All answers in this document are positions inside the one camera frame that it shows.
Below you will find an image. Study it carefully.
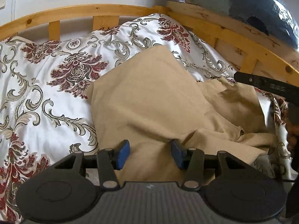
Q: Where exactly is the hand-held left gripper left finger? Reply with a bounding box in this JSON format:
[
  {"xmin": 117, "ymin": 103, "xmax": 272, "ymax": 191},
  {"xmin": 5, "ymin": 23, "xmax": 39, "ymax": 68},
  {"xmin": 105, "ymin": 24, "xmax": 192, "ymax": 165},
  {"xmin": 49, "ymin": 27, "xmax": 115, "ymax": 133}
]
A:
[{"xmin": 55, "ymin": 140, "xmax": 130, "ymax": 190}]

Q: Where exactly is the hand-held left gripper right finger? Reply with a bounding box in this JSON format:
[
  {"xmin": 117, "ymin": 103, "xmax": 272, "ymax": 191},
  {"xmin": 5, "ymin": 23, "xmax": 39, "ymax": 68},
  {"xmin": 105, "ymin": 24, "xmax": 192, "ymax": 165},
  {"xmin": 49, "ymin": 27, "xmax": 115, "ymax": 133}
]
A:
[{"xmin": 171, "ymin": 140, "xmax": 246, "ymax": 190}]

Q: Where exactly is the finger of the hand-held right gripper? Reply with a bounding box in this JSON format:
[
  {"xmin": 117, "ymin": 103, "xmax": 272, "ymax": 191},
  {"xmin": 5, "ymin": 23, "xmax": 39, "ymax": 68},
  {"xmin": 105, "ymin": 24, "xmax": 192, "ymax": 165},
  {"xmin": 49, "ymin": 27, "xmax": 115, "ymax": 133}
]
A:
[{"xmin": 234, "ymin": 71, "xmax": 260, "ymax": 88}]

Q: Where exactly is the beige coat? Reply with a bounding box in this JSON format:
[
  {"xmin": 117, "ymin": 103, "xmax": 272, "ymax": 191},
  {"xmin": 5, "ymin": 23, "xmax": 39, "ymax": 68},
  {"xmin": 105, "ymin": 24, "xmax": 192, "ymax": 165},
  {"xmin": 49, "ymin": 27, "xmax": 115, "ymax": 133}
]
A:
[{"xmin": 85, "ymin": 45, "xmax": 279, "ymax": 183}]

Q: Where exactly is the person's right hand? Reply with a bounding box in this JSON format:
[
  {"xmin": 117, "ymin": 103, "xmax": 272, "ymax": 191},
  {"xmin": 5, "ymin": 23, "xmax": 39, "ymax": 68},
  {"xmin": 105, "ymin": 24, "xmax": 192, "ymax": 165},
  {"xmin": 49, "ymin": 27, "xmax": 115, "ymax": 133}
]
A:
[{"xmin": 287, "ymin": 121, "xmax": 299, "ymax": 152}]

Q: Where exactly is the plastic-wrapped blue bedding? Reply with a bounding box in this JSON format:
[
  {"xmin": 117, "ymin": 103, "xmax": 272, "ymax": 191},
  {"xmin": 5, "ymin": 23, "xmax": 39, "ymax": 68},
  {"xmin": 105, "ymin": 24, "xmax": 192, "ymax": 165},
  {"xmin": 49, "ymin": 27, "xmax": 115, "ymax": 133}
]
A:
[{"xmin": 187, "ymin": 0, "xmax": 299, "ymax": 49}]

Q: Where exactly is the white floral bedspread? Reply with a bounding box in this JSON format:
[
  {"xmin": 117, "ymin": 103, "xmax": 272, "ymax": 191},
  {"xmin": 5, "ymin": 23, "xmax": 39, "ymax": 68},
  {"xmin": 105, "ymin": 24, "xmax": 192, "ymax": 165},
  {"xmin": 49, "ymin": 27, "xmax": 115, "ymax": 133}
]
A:
[{"xmin": 0, "ymin": 13, "xmax": 292, "ymax": 224}]

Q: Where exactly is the wooden bed frame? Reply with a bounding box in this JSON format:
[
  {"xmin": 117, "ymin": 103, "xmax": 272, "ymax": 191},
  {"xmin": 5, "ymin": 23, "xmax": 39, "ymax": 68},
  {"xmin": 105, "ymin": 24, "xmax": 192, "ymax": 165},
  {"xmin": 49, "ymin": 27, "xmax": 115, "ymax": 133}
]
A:
[{"xmin": 0, "ymin": 1, "xmax": 299, "ymax": 87}]

